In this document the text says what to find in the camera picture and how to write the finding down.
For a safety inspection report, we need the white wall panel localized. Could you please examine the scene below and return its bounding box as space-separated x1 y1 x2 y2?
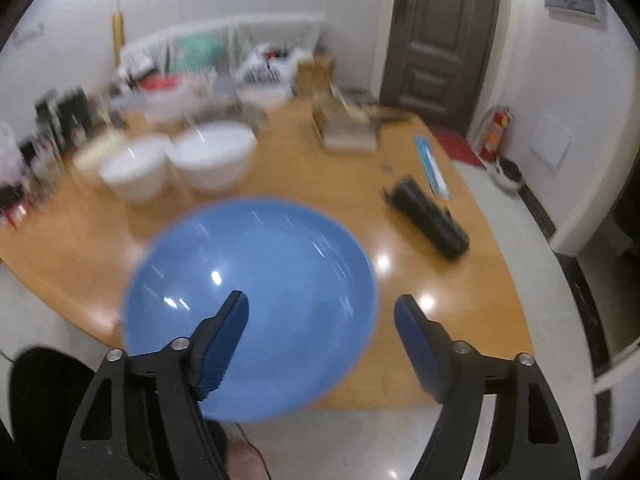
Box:
530 112 573 172

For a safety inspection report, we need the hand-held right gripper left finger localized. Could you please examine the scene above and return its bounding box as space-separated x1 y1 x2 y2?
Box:
56 290 250 480

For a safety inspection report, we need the dark brown door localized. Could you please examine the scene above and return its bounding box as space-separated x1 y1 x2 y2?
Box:
378 0 501 133

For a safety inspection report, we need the red lidded container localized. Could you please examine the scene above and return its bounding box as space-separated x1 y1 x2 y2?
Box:
140 74 191 93

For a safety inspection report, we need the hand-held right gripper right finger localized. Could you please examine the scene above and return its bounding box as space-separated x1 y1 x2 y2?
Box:
394 294 581 480

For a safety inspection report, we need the red fire extinguisher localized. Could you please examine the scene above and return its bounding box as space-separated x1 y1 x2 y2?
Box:
480 105 516 162

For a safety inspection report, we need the blue plate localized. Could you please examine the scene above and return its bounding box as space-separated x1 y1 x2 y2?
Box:
122 197 379 423

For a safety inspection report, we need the blue white toothbrush pack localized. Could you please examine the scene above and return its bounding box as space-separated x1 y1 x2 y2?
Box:
413 133 452 202

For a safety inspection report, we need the teal leaf print cushion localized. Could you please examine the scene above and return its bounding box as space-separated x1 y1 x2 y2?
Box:
170 30 223 73

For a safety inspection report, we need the white cushion black root print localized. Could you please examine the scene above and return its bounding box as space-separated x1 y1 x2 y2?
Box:
235 45 313 86

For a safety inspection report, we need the dark crumpled wrapper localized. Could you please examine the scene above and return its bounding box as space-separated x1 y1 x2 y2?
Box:
382 174 471 262

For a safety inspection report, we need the red doormat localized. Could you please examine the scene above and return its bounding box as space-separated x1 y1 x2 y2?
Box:
430 127 487 167

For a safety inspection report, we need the wooden board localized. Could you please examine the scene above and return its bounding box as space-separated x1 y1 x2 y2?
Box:
111 10 125 61

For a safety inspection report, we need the white pink plastic bag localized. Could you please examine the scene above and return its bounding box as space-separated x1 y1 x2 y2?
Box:
0 122 23 186

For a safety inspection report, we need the silver helmet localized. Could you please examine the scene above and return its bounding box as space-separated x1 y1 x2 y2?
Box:
489 157 525 193

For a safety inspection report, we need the large white bowl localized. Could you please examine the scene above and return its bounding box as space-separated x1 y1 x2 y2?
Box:
167 122 258 196

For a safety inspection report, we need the cardboard tissue box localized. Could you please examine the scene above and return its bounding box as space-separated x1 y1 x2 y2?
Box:
311 91 381 155

